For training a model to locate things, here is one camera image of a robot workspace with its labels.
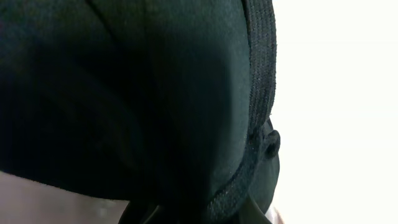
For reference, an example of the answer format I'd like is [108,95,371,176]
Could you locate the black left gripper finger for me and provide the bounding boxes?
[239,120,281,224]

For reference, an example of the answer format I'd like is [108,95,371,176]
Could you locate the black garment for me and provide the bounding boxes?
[1,0,277,224]

